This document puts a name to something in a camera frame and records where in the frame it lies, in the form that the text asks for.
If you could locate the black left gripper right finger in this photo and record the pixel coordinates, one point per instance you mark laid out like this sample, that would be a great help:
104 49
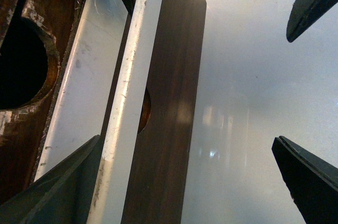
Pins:
312 182

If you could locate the white plastic drawer handle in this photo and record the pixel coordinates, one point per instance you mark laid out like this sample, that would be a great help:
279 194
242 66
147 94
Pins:
101 93

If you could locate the wooden drawer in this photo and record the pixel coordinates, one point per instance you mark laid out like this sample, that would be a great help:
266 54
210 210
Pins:
158 174
34 55

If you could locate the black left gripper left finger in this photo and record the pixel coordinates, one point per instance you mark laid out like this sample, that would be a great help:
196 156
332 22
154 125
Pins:
63 194

